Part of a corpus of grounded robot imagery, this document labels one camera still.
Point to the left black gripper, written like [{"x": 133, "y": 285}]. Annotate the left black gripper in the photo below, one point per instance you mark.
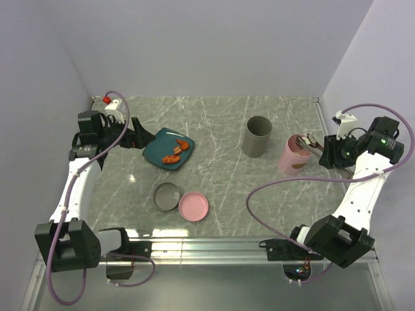
[{"x": 138, "y": 138}]

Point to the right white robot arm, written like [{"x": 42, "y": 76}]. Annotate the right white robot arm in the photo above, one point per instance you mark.
[{"x": 344, "y": 236}]

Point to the grey cylindrical container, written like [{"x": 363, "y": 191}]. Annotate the grey cylindrical container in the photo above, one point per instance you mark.
[{"x": 257, "y": 133}]

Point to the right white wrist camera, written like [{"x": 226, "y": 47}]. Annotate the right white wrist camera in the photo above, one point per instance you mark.
[{"x": 346, "y": 122}]

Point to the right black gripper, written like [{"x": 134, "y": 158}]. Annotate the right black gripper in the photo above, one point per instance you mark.
[{"x": 329, "y": 159}]

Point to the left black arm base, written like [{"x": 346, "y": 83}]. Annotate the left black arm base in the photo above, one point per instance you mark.
[{"x": 136, "y": 247}]

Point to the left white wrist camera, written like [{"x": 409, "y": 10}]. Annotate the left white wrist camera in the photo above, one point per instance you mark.
[{"x": 115, "y": 108}]

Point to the aluminium rail frame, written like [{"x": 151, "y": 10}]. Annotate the aluminium rail frame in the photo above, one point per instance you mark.
[{"x": 225, "y": 274}]

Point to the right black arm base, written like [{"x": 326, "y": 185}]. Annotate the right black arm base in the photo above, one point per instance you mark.
[{"x": 297, "y": 260}]

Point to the small red shrimp piece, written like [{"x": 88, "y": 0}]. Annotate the small red shrimp piece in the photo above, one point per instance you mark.
[{"x": 177, "y": 150}]

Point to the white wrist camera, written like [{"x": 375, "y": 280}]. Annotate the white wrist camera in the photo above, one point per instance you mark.
[
  {"x": 346, "y": 122},
  {"x": 115, "y": 108}
]

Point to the pink round lid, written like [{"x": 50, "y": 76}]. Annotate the pink round lid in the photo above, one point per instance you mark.
[{"x": 193, "y": 206}]

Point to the grey round lid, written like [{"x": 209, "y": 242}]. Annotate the grey round lid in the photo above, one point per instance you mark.
[{"x": 166, "y": 196}]

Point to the pink cylindrical container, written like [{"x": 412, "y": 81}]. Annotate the pink cylindrical container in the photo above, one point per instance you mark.
[{"x": 293, "y": 158}]

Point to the metal tongs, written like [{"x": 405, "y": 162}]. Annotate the metal tongs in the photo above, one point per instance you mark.
[{"x": 310, "y": 144}]

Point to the orange chicken wing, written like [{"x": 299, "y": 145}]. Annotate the orange chicken wing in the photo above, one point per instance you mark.
[{"x": 183, "y": 144}]

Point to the teal square plate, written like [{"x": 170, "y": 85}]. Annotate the teal square plate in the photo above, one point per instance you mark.
[{"x": 163, "y": 146}]

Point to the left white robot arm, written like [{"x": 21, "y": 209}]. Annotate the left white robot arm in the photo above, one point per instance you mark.
[{"x": 66, "y": 242}]

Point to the orange grilled meat piece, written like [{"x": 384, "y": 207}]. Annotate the orange grilled meat piece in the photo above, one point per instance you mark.
[{"x": 171, "y": 159}]

